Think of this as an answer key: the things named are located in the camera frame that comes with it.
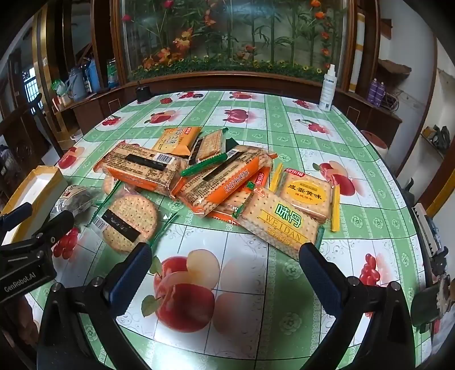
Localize clear cracker packet black label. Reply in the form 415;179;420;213
181;129;233;177

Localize small orange biscuit packet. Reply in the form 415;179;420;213
152;126;202;158

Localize dark green snack packet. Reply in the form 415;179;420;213
223;137;246;157

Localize large orange cracker packet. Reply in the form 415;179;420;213
170;144;278;216
94;141;189;196

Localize red stool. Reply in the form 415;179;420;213
361;130;388;153

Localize round cracker packet green ends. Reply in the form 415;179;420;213
87;185;178;254

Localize carved wooden chair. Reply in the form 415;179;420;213
0;94;48;200

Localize small black container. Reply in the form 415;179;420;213
136;81;152;104

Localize grey kettle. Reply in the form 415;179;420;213
67;67;88;100

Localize white spray bottle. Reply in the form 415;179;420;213
318;64;336;112

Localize wooden cabinet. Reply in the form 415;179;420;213
53;71;402;143

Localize white and yellow cardboard box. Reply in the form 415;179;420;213
0;165;68;246

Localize blue thermos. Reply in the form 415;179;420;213
85;59;102;94

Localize green label cracker packet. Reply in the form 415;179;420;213
233;182;325;260

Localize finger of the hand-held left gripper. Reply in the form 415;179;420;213
0;211;75;248
0;202;33;232

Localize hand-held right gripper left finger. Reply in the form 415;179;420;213
37;242;153;370

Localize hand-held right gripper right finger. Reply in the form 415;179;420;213
299;242;416;370

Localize yellow label cracker packet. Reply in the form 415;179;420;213
269;167;341;233

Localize floral glass panel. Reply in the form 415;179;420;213
117;0;352;86

